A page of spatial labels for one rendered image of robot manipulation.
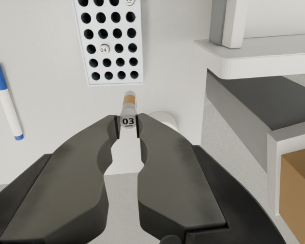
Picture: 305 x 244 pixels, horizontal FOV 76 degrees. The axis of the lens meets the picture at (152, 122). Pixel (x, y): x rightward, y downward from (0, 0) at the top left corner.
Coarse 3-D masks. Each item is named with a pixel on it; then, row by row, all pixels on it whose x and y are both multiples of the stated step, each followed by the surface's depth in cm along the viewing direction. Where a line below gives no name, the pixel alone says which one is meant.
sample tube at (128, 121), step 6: (126, 96) 16; (132, 96) 16; (126, 102) 15; (132, 102) 15; (126, 108) 14; (132, 108) 14; (120, 114) 14; (126, 114) 13; (132, 114) 13; (120, 120) 13; (126, 120) 13; (132, 120) 13; (126, 126) 13; (132, 126) 13
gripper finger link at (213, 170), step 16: (208, 160) 8; (208, 176) 7; (224, 176) 7; (224, 192) 7; (240, 192) 7; (224, 208) 6; (240, 208) 6; (256, 208) 6; (240, 224) 6; (256, 224) 6; (272, 224) 6; (192, 240) 5; (208, 240) 5; (224, 240) 5; (240, 240) 5; (256, 240) 5; (272, 240) 5
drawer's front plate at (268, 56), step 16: (192, 48) 25; (208, 48) 20; (224, 48) 19; (240, 48) 19; (256, 48) 18; (272, 48) 18; (288, 48) 18; (304, 48) 17; (208, 64) 19; (224, 64) 16; (240, 64) 16; (256, 64) 16; (272, 64) 16; (288, 64) 16; (304, 64) 16
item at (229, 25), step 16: (224, 0) 18; (240, 0) 17; (256, 0) 22; (272, 0) 22; (288, 0) 22; (304, 0) 22; (224, 16) 19; (240, 16) 17; (256, 16) 23; (272, 16) 23; (288, 16) 23; (304, 16) 23; (224, 32) 19; (240, 32) 18; (256, 32) 23; (272, 32) 24; (288, 32) 24; (304, 32) 24
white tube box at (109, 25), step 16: (80, 0) 25; (96, 0) 26; (112, 0) 27; (80, 16) 25; (96, 16) 26; (112, 16) 27; (128, 16) 28; (80, 32) 26; (96, 32) 26; (112, 32) 26; (128, 32) 29; (80, 48) 27; (96, 48) 27; (112, 48) 27; (128, 48) 28; (96, 64) 30; (112, 64) 28; (128, 64) 28; (96, 80) 29; (112, 80) 29; (128, 80) 30
